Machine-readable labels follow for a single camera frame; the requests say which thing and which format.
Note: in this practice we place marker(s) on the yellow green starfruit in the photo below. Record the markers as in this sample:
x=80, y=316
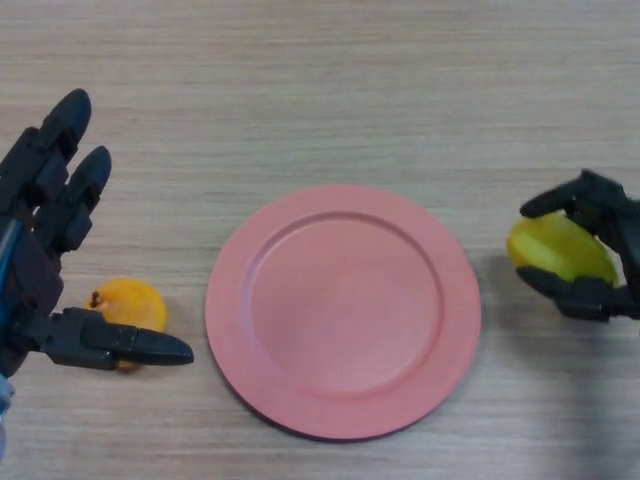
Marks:
x=560, y=250

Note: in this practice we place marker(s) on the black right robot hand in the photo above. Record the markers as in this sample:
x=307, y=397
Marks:
x=615, y=210

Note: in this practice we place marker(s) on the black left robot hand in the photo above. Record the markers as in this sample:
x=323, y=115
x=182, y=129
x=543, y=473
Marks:
x=35, y=270

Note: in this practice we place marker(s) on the orange yellow pear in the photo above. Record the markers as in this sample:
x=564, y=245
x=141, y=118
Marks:
x=132, y=305

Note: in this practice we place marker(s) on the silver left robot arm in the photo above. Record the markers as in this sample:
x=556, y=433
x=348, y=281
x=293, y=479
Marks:
x=4, y=410

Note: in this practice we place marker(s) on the pink round plate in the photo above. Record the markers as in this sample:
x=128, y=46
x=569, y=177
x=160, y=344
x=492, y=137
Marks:
x=345, y=312

